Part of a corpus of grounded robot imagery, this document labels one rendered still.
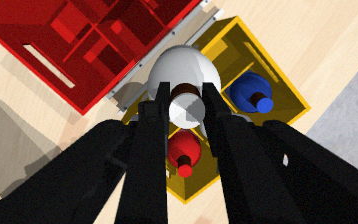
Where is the blue bottle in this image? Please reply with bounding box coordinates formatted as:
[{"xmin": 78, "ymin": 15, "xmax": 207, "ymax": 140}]
[{"xmin": 224, "ymin": 69, "xmax": 273, "ymax": 113}]

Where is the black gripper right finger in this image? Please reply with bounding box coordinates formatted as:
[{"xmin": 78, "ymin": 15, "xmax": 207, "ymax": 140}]
[{"xmin": 202, "ymin": 82, "xmax": 358, "ymax": 224}]

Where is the yellow crate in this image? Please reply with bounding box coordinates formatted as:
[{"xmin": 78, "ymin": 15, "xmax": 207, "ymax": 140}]
[{"xmin": 121, "ymin": 15, "xmax": 311, "ymax": 189}]

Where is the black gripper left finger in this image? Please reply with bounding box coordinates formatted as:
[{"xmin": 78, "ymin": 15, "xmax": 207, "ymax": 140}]
[{"xmin": 0, "ymin": 82, "xmax": 170, "ymax": 224}]

